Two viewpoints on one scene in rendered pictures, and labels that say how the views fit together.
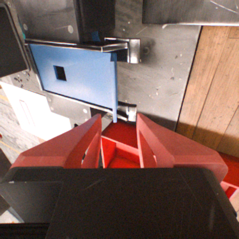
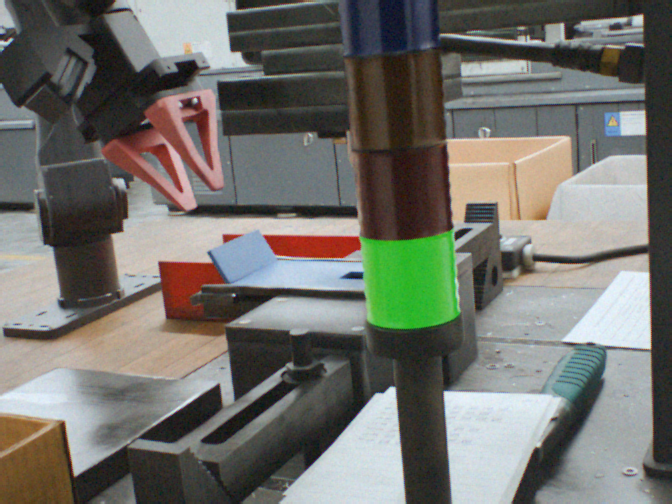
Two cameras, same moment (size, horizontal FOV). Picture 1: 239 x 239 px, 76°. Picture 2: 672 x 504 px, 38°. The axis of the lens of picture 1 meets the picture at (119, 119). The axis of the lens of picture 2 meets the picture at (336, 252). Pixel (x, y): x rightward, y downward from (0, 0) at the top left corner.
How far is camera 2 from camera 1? 0.72 m
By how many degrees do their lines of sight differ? 61
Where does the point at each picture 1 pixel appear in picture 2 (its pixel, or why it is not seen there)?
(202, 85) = (182, 364)
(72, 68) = (318, 278)
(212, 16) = (128, 377)
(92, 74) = (282, 275)
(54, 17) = (302, 306)
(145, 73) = not seen: hidden behind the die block
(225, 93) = (158, 358)
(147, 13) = (204, 386)
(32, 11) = (345, 311)
